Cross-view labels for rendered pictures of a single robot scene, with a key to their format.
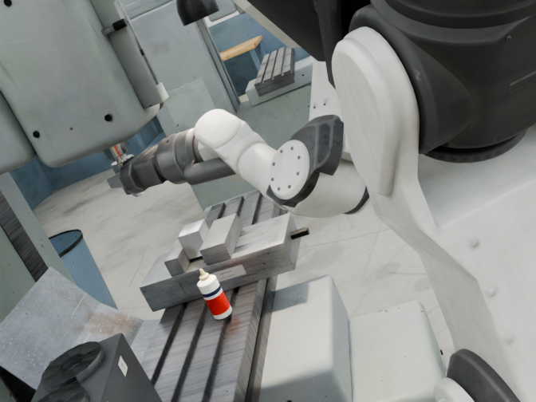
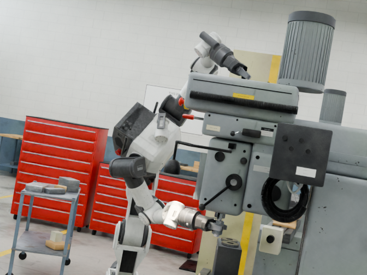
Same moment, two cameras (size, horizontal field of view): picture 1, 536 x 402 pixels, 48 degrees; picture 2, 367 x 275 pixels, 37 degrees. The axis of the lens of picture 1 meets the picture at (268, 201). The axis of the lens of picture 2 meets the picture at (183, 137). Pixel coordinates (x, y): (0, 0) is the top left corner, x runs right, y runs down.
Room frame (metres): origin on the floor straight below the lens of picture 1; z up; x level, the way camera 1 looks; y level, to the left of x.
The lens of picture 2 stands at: (3.53, -0.07, 1.64)
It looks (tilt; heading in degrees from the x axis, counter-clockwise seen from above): 1 degrees down; 178
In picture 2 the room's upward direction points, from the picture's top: 10 degrees clockwise
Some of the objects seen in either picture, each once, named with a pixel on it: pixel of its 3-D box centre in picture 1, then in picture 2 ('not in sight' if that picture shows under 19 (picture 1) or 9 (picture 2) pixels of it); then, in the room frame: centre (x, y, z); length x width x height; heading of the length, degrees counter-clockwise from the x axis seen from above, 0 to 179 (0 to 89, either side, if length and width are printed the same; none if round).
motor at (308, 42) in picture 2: not in sight; (306, 53); (1.17, 0.46, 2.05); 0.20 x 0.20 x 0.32
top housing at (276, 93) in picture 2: not in sight; (243, 99); (1.12, 0.23, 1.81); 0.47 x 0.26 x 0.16; 76
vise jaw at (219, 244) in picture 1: (222, 238); not in sight; (1.24, 0.13, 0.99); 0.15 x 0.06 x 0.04; 164
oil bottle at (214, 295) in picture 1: (211, 291); not in sight; (1.08, 0.18, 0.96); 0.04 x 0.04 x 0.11
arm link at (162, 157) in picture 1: (166, 163); (200, 222); (1.06, 0.14, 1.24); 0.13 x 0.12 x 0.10; 148
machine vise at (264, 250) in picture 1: (218, 254); not in sight; (1.25, 0.15, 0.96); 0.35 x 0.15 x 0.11; 74
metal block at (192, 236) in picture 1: (196, 238); not in sight; (1.26, 0.18, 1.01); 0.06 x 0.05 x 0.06; 164
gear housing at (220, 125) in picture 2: not in sight; (244, 130); (1.12, 0.26, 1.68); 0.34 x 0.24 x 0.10; 76
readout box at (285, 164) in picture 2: not in sight; (300, 154); (1.51, 0.43, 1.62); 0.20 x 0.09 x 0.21; 76
